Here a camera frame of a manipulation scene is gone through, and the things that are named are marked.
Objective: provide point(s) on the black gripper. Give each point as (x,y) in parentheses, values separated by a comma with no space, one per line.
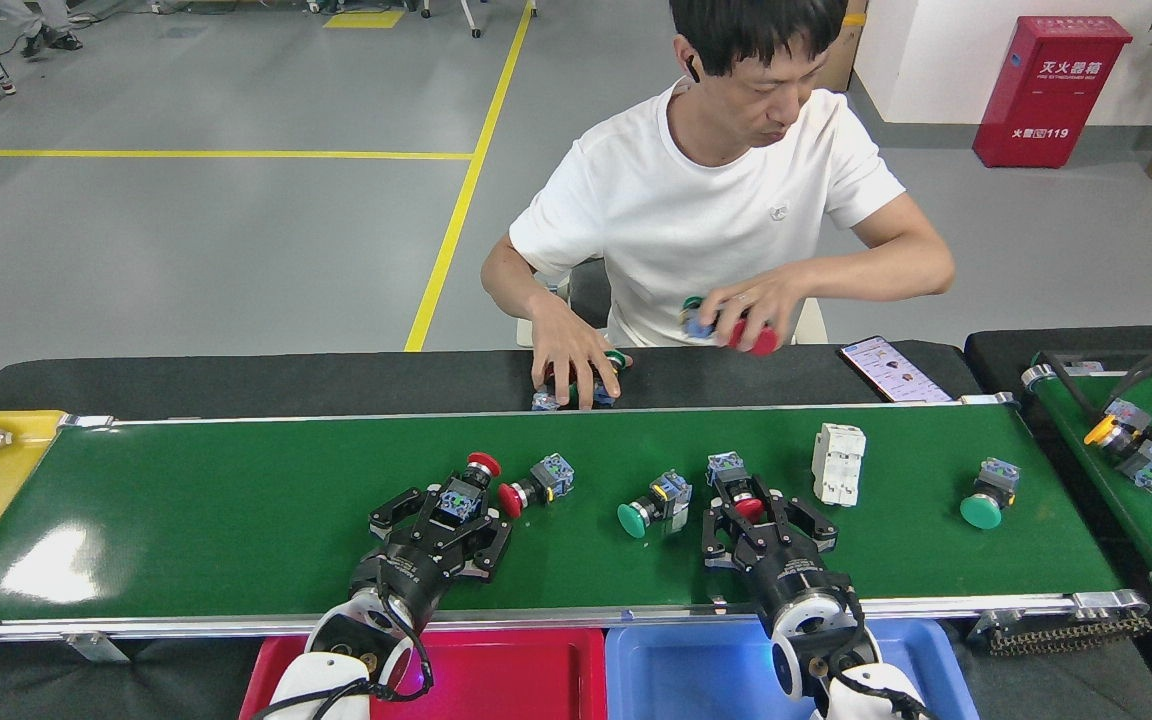
(796,580)
(406,575)

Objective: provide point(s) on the white stand on wheels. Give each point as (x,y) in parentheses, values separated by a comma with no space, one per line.
(474,20)

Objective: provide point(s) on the switch with blue contact block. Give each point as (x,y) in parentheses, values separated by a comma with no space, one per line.
(544,401)

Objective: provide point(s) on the white circuit breaker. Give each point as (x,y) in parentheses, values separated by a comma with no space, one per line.
(838,465)

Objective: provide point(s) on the red plastic tray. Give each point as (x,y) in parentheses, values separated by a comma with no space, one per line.
(516,680)

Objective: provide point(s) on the black earbud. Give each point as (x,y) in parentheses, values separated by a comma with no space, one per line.
(693,68)

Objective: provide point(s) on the grey office chair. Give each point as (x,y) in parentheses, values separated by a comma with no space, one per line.
(588,295)

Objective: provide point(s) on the red fire extinguisher cabinet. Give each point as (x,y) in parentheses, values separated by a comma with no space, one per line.
(1051,90)

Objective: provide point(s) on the smartphone with lit screen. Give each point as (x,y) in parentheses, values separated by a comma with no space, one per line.
(894,368)

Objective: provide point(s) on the green mushroom push button switch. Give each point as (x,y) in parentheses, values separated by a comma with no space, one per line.
(981,512)
(671,492)
(617,357)
(698,325)

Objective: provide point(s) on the person's left hand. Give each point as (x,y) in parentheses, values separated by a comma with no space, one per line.
(766,300)

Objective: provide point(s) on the person's right hand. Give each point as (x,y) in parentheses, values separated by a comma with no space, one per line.
(566,345)

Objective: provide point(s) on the person's left forearm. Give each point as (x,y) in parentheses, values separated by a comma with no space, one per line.
(886,280)

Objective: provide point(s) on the blue plastic tray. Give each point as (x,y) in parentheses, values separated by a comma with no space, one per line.
(686,680)

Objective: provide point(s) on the person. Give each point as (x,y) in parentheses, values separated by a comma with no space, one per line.
(61,38)
(706,210)

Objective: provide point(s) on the person's right forearm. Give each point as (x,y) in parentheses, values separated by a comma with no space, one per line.
(516,290)

